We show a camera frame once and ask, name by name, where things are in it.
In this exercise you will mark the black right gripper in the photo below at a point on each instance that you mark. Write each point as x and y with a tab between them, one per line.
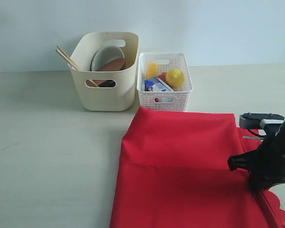
268	160

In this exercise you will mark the red table cloth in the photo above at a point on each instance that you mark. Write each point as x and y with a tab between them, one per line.
173	173

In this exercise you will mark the white perforated plastic basket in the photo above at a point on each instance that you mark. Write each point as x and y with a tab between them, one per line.
165	101

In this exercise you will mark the yellow lemon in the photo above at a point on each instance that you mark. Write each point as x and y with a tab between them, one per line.
175	78

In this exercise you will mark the blue white milk carton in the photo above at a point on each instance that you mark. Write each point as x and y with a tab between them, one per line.
155	84

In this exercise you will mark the red sausage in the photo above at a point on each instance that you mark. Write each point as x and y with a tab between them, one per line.
162	76

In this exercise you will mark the yellow cheese wedge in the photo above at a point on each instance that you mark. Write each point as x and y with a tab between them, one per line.
152	70

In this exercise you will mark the brown wooden plate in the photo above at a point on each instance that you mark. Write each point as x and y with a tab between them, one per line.
114	65

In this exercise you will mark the white ceramic bowl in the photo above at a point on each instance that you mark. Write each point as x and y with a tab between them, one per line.
104	56

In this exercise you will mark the steel cup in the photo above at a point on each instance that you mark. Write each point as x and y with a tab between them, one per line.
108	83

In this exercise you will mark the cream plastic bin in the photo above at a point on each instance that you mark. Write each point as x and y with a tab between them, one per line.
117	98

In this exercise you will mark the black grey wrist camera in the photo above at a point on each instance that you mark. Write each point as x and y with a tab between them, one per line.
259	120

